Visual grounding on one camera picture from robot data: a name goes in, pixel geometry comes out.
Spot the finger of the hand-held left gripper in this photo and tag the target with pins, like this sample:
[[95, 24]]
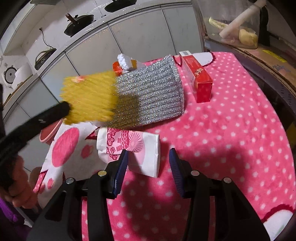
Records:
[[55, 111]]

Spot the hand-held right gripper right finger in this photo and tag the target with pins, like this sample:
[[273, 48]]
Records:
[[175, 172]]

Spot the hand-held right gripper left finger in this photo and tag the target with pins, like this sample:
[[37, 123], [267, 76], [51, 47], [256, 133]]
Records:
[[120, 172]]

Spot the pink plastic basin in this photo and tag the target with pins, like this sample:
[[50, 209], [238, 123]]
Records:
[[49, 132]]

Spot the pink-print tissue packet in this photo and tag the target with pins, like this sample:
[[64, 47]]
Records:
[[143, 148]]

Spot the yellow foam net sleeve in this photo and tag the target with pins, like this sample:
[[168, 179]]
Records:
[[92, 97]]

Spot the person's left forearm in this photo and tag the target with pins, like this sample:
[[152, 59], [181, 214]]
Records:
[[11, 217]]

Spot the person's left hand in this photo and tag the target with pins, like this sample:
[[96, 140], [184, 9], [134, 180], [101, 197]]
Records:
[[20, 180]]

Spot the white rice cooker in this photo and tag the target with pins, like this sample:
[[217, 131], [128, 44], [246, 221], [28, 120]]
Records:
[[20, 73]]

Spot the pink polka dot blanket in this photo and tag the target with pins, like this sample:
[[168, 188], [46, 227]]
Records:
[[219, 139]]

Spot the dark lidded pan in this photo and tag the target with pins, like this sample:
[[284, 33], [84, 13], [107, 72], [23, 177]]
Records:
[[44, 56]]

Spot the silver glitter scouring cloth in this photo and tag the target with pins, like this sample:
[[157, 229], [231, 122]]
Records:
[[150, 97]]

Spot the white sponge with orange label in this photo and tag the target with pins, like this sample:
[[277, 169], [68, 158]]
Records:
[[124, 60]]

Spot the black pan with wooden knob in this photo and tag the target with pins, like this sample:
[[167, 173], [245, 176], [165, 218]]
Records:
[[78, 24]]

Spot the red cardboard box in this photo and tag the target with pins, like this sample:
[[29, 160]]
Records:
[[198, 78]]

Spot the white cabinet row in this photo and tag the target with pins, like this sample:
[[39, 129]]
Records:
[[138, 30]]

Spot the brown cardboard sheet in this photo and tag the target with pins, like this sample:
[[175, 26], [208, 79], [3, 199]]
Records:
[[266, 60]]

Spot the yellow lump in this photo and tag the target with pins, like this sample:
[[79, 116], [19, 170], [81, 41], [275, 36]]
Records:
[[248, 37]]

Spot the pale yellow cob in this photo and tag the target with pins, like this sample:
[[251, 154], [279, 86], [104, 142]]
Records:
[[217, 23]]

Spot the white foam roll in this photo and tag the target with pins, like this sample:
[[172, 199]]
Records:
[[238, 19]]

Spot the clear plastic container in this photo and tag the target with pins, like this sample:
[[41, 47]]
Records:
[[231, 11]]

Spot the black stand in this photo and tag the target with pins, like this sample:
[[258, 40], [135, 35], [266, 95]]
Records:
[[264, 25]]

